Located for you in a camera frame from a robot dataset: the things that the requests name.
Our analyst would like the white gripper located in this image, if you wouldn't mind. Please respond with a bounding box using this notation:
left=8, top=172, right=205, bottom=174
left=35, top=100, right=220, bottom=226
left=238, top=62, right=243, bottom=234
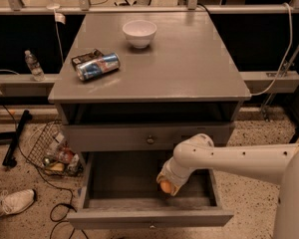
left=156, top=157, right=194, bottom=196

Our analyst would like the orange fruit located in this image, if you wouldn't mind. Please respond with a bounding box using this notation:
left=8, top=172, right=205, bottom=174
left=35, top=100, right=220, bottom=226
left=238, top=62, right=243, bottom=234
left=159, top=181, right=171, bottom=193

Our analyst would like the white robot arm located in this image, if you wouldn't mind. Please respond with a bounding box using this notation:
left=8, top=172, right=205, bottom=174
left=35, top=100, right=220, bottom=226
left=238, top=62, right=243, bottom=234
left=156, top=133, right=299, bottom=239

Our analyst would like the open grey lower drawer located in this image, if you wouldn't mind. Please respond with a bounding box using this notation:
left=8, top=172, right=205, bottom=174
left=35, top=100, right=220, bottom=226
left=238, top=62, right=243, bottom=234
left=68, top=151, right=233, bottom=229

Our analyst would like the closed grey upper drawer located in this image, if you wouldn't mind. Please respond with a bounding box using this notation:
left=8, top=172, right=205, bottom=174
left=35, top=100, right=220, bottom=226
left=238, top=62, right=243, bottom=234
left=62, top=122, right=234, bottom=152

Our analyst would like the grey wooden cabinet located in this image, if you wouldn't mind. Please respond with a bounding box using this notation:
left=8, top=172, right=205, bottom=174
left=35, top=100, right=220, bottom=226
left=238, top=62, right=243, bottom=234
left=48, top=11, right=252, bottom=157

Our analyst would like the blue silver drink can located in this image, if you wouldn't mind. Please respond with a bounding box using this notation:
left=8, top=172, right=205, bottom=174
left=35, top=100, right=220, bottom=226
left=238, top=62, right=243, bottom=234
left=76, top=53, right=121, bottom=81

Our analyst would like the dark snack packet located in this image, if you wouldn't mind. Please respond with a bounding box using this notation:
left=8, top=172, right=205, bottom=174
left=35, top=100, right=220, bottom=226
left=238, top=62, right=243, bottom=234
left=71, top=49, right=103, bottom=68

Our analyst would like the white ceramic bowl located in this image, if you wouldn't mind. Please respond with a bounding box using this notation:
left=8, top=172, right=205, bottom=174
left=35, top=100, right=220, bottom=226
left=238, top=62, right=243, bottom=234
left=123, top=20, right=157, bottom=49

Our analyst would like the white sneaker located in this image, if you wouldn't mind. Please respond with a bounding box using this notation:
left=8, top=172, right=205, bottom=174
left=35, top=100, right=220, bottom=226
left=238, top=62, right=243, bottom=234
left=0, top=189, right=36, bottom=217

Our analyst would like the black metal stand leg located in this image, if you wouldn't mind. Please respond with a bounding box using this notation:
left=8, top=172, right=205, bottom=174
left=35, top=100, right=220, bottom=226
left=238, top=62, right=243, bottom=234
left=2, top=110, right=32, bottom=167

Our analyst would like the clear plastic water bottle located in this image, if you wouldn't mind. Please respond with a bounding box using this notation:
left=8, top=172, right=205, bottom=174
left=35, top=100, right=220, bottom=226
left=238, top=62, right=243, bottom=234
left=25, top=50, right=45, bottom=82

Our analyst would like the white desk lamp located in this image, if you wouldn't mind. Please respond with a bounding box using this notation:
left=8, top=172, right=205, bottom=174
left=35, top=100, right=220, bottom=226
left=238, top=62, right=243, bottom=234
left=47, top=0, right=66, bottom=25

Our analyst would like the wire basket with items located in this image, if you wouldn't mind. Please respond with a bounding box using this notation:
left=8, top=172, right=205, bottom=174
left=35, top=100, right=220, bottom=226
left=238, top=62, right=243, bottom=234
left=28, top=121, right=83, bottom=176

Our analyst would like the white hanging cable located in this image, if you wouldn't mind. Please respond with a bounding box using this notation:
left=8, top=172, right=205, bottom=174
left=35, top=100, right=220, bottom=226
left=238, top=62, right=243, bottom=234
left=250, top=2, right=294, bottom=98

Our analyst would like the black floor cable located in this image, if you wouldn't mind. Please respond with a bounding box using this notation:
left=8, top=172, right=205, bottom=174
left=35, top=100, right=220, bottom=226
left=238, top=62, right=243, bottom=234
left=0, top=69, right=91, bottom=239

